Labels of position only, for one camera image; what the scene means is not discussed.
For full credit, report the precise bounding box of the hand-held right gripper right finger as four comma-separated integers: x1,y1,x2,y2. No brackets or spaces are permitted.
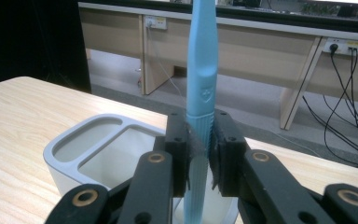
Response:
209,108,250,198

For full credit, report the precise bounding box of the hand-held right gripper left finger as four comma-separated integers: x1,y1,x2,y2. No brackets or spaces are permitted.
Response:
164,112,208,198

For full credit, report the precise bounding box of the light blue toothbrush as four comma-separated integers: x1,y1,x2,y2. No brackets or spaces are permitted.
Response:
183,0,220,224

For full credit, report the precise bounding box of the white toothbrush holder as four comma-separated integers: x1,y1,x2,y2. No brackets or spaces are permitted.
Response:
42,113,241,224

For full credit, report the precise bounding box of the beige wooden office desk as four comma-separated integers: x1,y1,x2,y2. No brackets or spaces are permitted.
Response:
77,1,358,132

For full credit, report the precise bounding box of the black curtain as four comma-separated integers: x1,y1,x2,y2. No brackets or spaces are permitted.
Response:
0,0,92,94

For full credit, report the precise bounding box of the thin white cable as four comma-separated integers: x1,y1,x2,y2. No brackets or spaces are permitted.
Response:
148,25,188,101

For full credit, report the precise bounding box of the white wall socket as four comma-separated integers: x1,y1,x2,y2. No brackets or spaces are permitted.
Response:
322,36,358,58
144,14,168,31

